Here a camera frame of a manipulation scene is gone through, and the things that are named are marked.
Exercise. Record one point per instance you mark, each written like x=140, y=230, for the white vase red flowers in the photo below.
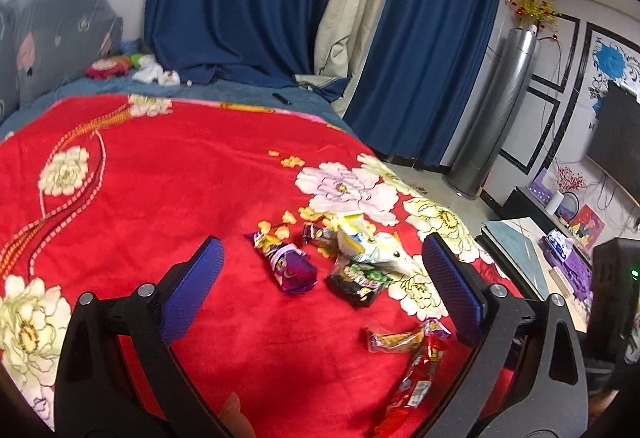
x=554, y=205

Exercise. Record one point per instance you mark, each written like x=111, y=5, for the yellow white snack wrapper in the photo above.
x=360, y=243

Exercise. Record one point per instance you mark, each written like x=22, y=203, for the narrow blue curtain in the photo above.
x=430, y=43

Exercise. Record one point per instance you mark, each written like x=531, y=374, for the black television cabinet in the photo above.
x=520, y=203

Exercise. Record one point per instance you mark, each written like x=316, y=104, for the blue bed sheet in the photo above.
x=225, y=95

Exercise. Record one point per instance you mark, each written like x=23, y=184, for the blue flower wall decal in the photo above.
x=610, y=60

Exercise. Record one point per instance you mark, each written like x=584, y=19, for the grey patterned cushion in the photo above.
x=65, y=43
x=6, y=68

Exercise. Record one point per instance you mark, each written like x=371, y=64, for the grey tower air conditioner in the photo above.
x=492, y=118

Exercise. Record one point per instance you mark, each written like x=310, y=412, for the black wall television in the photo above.
x=620, y=143

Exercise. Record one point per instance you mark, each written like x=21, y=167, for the purple box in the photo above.
x=542, y=188

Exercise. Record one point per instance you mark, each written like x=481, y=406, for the person's left hand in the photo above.
x=236, y=413

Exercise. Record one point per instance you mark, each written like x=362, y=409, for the purple snack wrapper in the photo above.
x=290, y=268

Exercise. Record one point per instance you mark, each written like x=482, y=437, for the red plush toy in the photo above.
x=105, y=69

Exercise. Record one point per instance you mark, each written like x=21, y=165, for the small dark snack wrapper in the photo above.
x=317, y=235

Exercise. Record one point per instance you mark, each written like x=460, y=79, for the red floral blanket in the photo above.
x=175, y=178

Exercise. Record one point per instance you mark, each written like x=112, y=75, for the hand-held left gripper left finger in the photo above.
x=192, y=288

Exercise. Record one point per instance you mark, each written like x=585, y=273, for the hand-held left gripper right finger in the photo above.
x=457, y=288

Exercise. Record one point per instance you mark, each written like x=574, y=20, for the green plush toy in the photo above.
x=132, y=60

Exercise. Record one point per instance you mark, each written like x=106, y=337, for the clear orange snack wrapper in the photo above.
x=395, y=342

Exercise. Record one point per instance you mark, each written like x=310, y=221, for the small black remote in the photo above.
x=281, y=98

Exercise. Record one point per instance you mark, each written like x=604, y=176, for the black green snack wrapper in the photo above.
x=357, y=285

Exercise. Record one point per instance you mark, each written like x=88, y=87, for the red snack wrapper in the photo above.
x=420, y=378

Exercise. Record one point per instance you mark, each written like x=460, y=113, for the yellow red artificial flowers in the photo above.
x=535, y=8

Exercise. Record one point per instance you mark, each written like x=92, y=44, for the blue white tissue pack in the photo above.
x=557, y=243

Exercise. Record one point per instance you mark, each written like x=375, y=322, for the white power strip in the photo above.
x=557, y=278

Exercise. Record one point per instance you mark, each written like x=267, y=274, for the colourful painting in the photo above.
x=587, y=228

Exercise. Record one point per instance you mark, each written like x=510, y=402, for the beige curtain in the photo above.
x=360, y=8

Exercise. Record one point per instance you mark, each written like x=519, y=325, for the purple bag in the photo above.
x=575, y=273

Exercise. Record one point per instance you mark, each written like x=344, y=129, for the marble coffee table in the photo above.
x=515, y=248

